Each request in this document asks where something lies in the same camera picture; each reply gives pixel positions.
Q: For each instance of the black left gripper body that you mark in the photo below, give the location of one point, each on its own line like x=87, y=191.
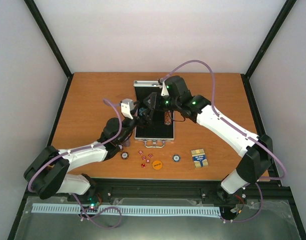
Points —
x=141, y=123

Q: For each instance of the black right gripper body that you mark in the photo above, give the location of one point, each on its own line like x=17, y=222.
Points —
x=173, y=102

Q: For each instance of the aluminium poker case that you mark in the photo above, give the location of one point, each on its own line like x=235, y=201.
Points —
x=157, y=134

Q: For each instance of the red poker chip stack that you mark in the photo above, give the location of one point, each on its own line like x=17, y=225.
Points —
x=167, y=118

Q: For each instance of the blue poker chip stack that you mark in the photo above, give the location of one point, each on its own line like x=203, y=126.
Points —
x=141, y=111
x=176, y=158

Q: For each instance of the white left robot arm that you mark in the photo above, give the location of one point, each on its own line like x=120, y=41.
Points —
x=49, y=174

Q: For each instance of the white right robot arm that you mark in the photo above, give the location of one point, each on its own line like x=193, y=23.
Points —
x=255, y=151

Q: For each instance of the purple poker chip stack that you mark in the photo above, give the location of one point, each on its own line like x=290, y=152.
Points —
x=127, y=143

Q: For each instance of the black poker chip stack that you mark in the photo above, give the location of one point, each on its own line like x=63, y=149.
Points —
x=124, y=155

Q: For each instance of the orange dealer button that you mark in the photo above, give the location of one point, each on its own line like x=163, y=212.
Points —
x=157, y=165

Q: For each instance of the blue playing card box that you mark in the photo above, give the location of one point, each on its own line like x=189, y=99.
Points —
x=199, y=158

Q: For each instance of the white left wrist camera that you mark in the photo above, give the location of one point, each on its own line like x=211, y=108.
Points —
x=127, y=105

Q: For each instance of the light blue cable duct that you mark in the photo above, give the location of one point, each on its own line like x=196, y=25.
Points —
x=128, y=210

